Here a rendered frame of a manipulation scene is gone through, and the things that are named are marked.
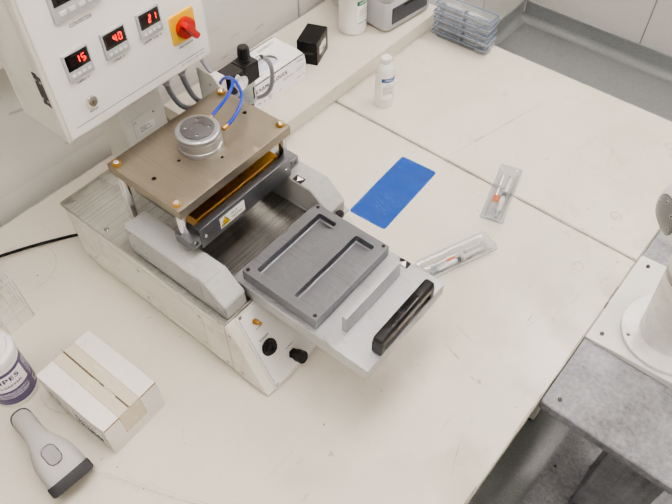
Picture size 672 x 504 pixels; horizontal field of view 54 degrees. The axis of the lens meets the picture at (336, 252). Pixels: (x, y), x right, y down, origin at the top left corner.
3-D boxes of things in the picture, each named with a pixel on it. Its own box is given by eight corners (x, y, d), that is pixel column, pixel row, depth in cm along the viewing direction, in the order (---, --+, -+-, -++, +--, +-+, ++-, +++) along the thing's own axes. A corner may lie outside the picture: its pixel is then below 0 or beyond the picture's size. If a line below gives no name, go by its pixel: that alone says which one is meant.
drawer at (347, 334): (234, 290, 118) (229, 263, 112) (314, 218, 129) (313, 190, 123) (366, 383, 107) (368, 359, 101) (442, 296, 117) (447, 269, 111)
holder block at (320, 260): (243, 278, 115) (241, 269, 113) (317, 212, 125) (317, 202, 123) (316, 329, 109) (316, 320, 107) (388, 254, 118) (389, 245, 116)
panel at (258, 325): (275, 389, 126) (234, 318, 116) (370, 288, 140) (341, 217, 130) (282, 392, 124) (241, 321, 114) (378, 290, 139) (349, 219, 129)
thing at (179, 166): (97, 184, 123) (76, 130, 113) (217, 101, 138) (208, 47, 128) (188, 248, 113) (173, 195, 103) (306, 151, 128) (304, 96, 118)
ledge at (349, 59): (166, 118, 176) (162, 104, 173) (364, -12, 216) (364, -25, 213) (246, 168, 164) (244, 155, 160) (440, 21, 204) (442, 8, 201)
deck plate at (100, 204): (60, 205, 133) (58, 202, 132) (188, 116, 150) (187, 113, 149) (224, 327, 115) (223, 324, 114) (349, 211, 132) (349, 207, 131)
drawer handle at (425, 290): (370, 349, 106) (371, 336, 103) (423, 290, 114) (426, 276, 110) (381, 356, 106) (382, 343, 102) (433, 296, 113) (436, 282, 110)
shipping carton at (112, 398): (50, 396, 125) (32, 373, 118) (105, 350, 132) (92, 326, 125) (112, 458, 118) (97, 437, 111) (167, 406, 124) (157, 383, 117)
